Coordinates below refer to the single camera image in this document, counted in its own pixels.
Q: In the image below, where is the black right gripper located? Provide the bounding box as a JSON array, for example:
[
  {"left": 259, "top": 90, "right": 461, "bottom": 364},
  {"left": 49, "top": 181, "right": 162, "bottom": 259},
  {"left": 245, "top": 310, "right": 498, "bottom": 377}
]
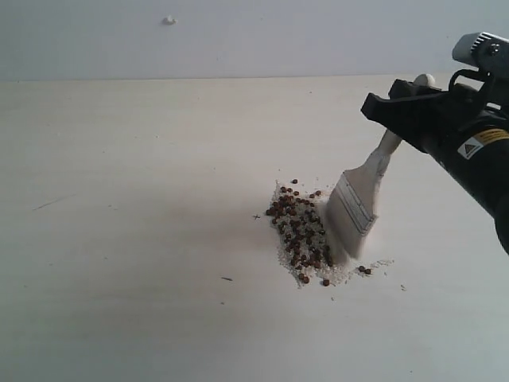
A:
[{"left": 361, "top": 74, "right": 508, "bottom": 155}]

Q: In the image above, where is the white-bristle paintbrush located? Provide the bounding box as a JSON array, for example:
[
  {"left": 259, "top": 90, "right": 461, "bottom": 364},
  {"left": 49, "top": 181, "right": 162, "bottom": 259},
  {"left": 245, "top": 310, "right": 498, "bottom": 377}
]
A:
[{"left": 322, "top": 73, "right": 437, "bottom": 263}]

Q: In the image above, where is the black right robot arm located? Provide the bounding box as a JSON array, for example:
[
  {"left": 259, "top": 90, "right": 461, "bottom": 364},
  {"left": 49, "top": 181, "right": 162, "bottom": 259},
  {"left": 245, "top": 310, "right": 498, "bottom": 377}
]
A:
[{"left": 361, "top": 69, "right": 508, "bottom": 249}]

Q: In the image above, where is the scattered brown pellets and rice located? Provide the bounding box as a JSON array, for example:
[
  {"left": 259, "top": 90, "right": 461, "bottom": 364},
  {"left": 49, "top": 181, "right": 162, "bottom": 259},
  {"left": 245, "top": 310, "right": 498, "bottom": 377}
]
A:
[{"left": 254, "top": 178, "right": 394, "bottom": 287}]

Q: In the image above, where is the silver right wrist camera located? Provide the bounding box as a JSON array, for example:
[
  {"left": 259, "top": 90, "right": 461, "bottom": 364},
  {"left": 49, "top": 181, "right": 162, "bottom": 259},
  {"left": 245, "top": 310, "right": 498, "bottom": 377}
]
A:
[{"left": 452, "top": 31, "right": 509, "bottom": 108}]

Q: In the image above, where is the white wall hook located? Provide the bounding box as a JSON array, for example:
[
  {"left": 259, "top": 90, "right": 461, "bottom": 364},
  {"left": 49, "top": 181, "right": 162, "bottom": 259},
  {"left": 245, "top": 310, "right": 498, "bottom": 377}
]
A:
[{"left": 161, "top": 15, "right": 177, "bottom": 25}]

